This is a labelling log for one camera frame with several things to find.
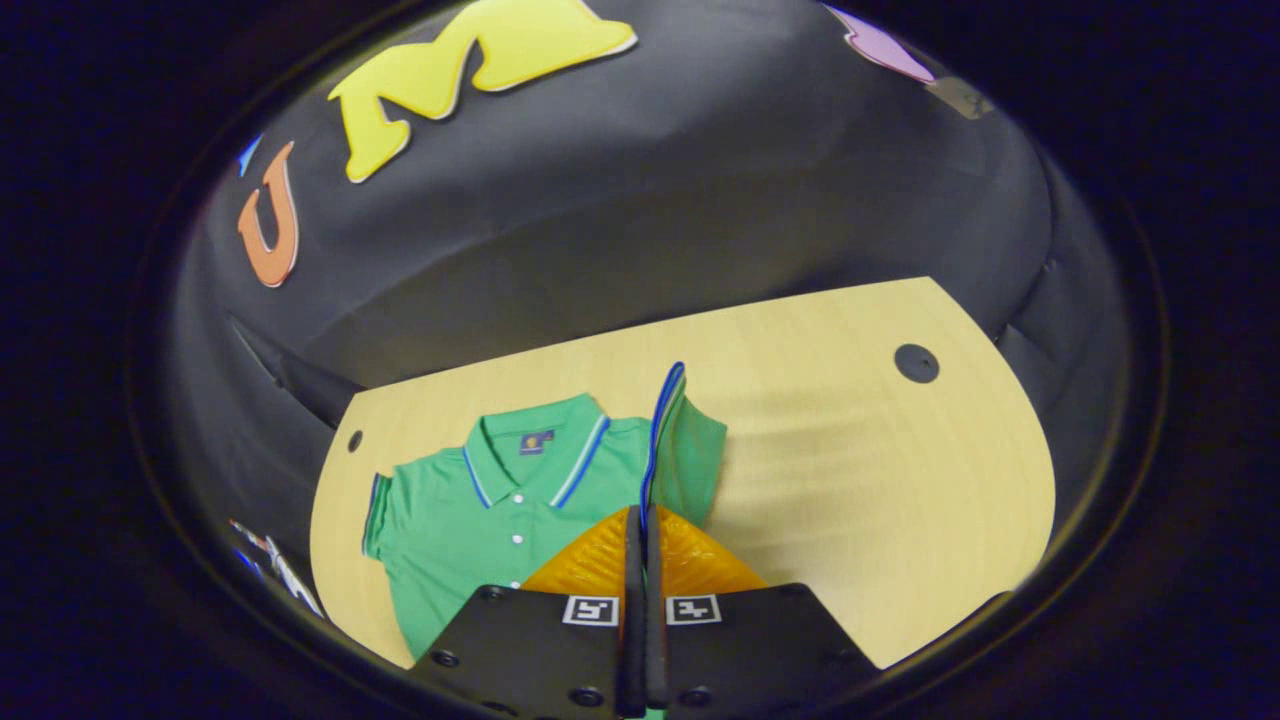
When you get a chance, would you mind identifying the green T-shirt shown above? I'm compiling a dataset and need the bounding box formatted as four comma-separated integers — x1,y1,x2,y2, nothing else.
362,362,729,663

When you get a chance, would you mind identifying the black backdrop cloth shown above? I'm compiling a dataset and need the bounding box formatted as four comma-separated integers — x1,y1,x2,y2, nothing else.
165,0,1131,601

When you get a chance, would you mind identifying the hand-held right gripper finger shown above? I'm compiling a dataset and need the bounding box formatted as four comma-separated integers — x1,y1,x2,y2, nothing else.
645,503,881,720
408,505,646,720

